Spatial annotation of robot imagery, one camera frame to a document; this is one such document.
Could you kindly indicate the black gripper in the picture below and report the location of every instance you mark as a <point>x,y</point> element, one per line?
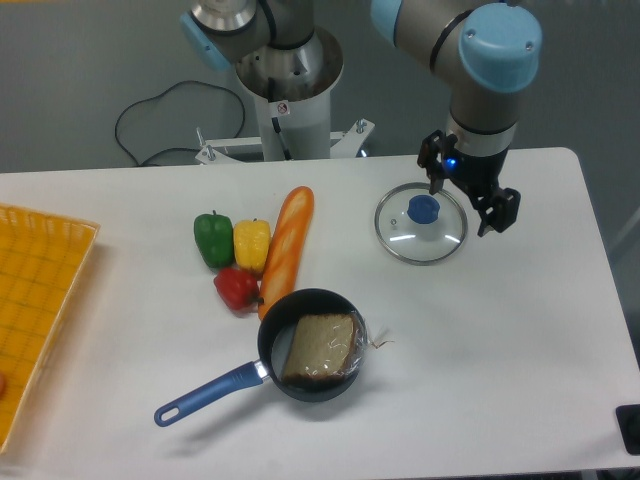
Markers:
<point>474,170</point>

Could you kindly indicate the glass pot lid blue knob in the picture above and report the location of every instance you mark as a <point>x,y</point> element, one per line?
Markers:
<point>418,227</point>

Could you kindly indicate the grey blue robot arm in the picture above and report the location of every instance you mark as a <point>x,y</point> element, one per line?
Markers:
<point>487,52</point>

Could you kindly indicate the toy baguette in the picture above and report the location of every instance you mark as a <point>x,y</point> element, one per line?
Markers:
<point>286,248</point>

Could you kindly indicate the wrapped bread slice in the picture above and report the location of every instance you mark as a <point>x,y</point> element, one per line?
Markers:
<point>326,349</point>

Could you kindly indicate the yellow toy bell pepper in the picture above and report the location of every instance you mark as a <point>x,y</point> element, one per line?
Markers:
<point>251,239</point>

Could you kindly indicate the red toy bell pepper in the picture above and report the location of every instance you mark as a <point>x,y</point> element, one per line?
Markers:
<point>238,289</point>

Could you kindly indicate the green toy bell pepper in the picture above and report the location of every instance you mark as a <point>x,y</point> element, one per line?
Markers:
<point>213,234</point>

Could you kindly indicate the black device at table edge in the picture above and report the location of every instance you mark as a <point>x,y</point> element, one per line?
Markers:
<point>628,418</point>

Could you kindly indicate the yellow plastic basket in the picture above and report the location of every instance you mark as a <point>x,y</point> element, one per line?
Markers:
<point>42,258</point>

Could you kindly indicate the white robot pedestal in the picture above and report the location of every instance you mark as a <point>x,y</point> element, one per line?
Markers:
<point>291,90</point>

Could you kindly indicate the black pan blue handle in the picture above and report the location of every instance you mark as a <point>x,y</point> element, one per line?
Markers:
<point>274,337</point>

